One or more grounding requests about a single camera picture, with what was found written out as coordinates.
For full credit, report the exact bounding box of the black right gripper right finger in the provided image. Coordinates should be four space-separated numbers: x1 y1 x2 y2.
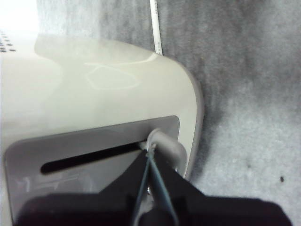
140 154 293 226

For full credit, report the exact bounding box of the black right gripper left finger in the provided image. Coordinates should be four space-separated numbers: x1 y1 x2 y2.
13 150 150 226

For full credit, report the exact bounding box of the grey toaster lever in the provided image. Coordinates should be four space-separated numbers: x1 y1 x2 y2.
140 128 188 177

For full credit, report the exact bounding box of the cream two-slot toaster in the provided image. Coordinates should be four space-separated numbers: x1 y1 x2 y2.
0 30 204 226

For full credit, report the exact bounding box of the white power cable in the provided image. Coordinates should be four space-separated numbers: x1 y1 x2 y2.
149 0 164 56

